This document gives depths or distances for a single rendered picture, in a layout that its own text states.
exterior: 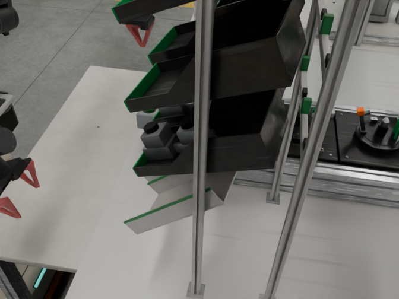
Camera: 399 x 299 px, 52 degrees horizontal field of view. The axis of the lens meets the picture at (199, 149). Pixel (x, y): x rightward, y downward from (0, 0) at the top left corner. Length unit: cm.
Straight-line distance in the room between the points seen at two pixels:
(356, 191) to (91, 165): 80
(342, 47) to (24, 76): 309
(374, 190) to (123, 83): 99
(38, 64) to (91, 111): 207
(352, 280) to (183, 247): 43
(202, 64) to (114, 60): 295
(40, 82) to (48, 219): 222
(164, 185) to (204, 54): 52
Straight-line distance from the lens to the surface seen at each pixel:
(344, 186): 123
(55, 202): 124
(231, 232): 113
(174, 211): 84
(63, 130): 147
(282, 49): 56
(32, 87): 331
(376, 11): 227
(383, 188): 125
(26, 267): 186
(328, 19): 69
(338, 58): 54
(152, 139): 78
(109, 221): 116
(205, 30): 53
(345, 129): 134
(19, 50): 382
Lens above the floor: 178
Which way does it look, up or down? 43 degrees down
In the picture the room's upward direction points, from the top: 2 degrees clockwise
